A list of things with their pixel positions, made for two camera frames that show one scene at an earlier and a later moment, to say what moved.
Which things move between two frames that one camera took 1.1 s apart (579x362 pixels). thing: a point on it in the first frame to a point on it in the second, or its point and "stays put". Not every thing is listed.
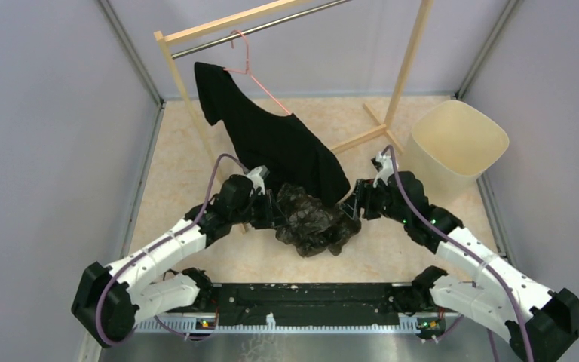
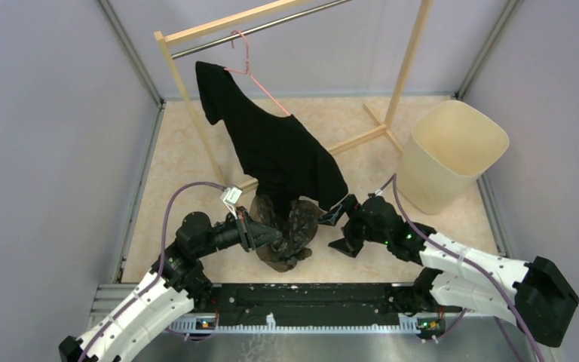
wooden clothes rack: [165, 38] stays put
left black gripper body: [261, 213] to [245, 228]
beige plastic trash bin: [450, 146] stays put
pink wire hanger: [246, 72] stays put
